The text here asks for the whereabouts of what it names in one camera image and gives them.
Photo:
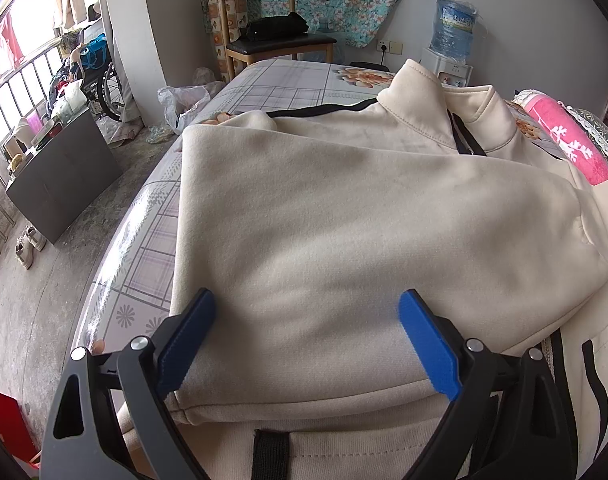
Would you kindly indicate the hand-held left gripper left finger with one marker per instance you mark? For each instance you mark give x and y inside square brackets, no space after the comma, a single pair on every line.
[189,340]

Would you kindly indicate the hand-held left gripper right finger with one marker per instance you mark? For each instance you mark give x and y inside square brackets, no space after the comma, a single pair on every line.
[429,345]

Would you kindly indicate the cream zip jacket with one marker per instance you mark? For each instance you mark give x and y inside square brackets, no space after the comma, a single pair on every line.
[334,210]

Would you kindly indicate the beige shoe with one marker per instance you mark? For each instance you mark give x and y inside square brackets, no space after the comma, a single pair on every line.
[24,255]
[35,238]

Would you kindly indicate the red box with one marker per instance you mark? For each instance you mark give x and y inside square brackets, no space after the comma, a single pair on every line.
[4,420]

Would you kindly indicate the grey cabinet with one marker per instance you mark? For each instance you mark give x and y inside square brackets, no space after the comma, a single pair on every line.
[64,180]

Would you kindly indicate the clear plastic bag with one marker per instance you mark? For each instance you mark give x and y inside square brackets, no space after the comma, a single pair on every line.
[184,100]

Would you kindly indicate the pink patterned blanket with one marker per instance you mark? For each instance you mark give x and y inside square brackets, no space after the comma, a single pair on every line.
[564,135]

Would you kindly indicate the floral grey bedsheet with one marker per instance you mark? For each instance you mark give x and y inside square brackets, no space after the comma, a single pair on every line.
[284,90]

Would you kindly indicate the wheelchair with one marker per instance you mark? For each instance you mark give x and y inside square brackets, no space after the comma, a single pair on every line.
[106,85]

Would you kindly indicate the white water dispenser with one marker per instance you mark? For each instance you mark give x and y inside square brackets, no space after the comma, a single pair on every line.
[451,72]

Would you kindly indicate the grey floral lace-trimmed pillow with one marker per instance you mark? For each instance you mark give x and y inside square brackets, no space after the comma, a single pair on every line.
[604,132]

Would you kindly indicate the wooden chair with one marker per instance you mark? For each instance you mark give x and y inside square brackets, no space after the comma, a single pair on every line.
[279,47]

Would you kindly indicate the blue water bottle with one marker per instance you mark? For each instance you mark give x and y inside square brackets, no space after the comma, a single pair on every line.
[453,30]

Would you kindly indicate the metal window railing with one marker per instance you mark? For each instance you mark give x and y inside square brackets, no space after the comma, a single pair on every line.
[19,72]

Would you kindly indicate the floral patterned box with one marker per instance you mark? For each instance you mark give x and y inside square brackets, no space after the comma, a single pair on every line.
[219,20]

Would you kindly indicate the black bag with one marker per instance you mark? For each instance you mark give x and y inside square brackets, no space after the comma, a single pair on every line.
[274,26]

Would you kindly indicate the red hanging garment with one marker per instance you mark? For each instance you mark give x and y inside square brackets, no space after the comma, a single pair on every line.
[9,40]

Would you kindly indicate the wall socket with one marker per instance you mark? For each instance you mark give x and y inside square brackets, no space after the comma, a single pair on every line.
[390,46]

